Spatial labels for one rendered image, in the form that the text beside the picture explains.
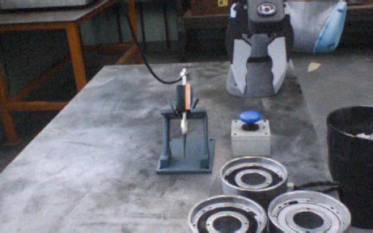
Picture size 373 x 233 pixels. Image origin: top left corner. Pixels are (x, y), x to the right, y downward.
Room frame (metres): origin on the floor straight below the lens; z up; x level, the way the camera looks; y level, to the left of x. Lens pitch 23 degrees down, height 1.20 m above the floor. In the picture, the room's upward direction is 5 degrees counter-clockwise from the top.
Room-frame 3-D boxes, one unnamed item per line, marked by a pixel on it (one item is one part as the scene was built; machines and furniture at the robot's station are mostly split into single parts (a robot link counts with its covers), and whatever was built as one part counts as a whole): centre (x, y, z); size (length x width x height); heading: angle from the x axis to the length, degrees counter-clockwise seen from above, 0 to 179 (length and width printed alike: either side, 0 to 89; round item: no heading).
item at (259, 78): (1.10, -0.19, 0.85); 0.15 x 0.15 x 0.10
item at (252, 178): (0.60, -0.10, 0.82); 0.10 x 0.10 x 0.04
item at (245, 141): (0.76, -0.13, 0.82); 0.08 x 0.07 x 0.05; 171
